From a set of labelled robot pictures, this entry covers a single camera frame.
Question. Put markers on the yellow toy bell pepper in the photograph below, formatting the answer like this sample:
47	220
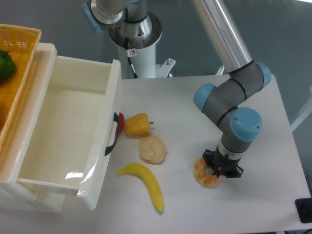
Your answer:
138	125

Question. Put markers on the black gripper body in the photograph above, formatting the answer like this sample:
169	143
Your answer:
223	161

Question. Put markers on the black drawer handle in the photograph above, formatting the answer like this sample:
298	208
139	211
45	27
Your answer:
114	135

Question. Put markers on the round twisted bread roll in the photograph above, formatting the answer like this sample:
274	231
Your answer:
152	149

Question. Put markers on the black device at table edge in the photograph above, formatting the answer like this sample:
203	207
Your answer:
304	209

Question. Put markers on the white plastic drawer cabinet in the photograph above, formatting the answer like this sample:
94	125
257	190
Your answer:
13	194

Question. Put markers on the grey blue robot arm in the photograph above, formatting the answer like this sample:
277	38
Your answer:
221	104

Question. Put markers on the orange woven plastic basket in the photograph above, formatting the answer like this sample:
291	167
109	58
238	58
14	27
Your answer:
21	43

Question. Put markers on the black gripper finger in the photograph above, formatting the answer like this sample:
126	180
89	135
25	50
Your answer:
233	171
209	158

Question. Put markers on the glazed ring donut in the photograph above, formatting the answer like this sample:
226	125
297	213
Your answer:
203	174

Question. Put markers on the red toy fruit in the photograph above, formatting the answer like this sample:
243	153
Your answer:
121	121

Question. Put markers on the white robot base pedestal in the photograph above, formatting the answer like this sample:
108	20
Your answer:
136	46

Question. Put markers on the white frame at right edge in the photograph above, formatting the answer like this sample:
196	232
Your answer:
303	113

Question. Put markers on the green toy bell pepper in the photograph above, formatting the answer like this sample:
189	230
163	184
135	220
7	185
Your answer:
7	66

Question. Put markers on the white plastic drawer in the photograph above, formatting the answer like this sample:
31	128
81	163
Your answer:
65	155

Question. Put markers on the yellow toy banana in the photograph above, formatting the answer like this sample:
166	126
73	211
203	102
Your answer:
146	175

